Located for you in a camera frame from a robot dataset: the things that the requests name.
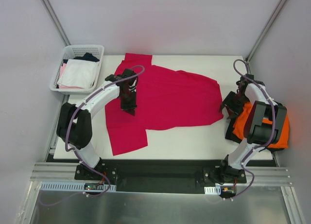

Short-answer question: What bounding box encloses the magenta t shirt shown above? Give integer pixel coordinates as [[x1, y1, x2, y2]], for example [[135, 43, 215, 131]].
[[105, 53, 224, 155]]

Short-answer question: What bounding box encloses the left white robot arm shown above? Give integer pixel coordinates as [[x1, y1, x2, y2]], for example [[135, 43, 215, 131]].
[[56, 65, 145, 180]]

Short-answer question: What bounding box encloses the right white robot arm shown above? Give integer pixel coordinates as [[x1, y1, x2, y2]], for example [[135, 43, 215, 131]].
[[217, 74, 287, 184]]

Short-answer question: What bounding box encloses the orange folded t shirt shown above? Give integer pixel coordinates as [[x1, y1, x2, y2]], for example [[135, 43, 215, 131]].
[[232, 102, 290, 149]]

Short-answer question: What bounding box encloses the black folded t shirt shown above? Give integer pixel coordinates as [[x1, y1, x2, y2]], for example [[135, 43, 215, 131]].
[[225, 102, 290, 152]]

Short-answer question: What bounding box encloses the white cloth in basket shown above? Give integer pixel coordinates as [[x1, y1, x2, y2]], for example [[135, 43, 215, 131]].
[[57, 59, 98, 89]]

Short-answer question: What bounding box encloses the dark navy cloth in basket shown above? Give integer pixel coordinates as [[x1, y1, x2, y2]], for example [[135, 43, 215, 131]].
[[74, 52, 100, 63]]

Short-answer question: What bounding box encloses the pink cloth in basket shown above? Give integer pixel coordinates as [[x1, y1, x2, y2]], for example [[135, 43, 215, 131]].
[[57, 63, 81, 89]]

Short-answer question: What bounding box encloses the white plastic basket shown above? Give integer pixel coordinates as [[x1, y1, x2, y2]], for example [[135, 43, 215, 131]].
[[50, 44, 104, 95]]

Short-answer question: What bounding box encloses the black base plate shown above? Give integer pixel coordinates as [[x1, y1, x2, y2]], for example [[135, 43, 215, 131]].
[[46, 155, 277, 194]]

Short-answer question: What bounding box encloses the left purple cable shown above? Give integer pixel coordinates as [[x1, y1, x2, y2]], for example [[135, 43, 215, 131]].
[[38, 65, 146, 207]]

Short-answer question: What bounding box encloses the aluminium front rail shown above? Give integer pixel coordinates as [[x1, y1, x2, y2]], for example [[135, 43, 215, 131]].
[[30, 162, 294, 187]]

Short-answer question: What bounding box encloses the right white cable duct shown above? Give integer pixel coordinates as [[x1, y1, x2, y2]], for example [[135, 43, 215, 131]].
[[204, 186, 221, 195]]

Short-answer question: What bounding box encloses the white cable duct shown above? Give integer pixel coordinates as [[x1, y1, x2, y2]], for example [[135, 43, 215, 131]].
[[40, 182, 116, 192], [204, 186, 221, 195]]

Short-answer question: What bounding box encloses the left white cable duct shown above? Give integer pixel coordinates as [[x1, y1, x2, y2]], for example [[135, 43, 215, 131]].
[[40, 182, 116, 192]]

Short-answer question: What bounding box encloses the right aluminium frame post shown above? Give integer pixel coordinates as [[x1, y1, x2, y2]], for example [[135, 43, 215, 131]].
[[245, 0, 289, 64]]

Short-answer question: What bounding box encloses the aluminium frame post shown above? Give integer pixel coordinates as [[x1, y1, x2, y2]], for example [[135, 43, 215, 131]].
[[40, 0, 71, 46], [245, 0, 289, 64]]

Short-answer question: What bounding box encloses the left aluminium frame post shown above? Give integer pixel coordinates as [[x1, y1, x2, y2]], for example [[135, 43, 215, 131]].
[[40, 0, 71, 46]]

